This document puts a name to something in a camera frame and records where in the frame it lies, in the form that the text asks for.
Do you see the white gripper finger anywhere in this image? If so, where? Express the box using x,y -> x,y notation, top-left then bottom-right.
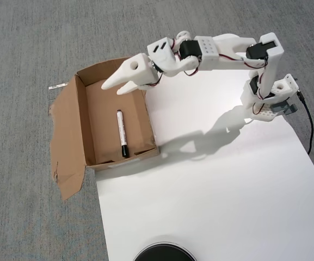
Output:
101,63 -> 132,91
116,80 -> 139,96

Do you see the black power cable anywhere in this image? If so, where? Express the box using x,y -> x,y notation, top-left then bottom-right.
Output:
295,91 -> 314,156

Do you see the black round disc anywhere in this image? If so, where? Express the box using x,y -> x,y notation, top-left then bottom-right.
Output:
133,241 -> 197,261

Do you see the grey table clamp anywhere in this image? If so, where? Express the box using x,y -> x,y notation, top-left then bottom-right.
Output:
270,101 -> 298,117

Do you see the open brown cardboard box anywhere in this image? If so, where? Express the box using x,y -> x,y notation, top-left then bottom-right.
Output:
48,56 -> 161,201

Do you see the white marker pen black cap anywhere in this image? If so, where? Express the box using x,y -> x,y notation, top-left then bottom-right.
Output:
115,109 -> 130,158

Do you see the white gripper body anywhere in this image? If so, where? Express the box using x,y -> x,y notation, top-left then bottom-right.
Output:
123,53 -> 163,90

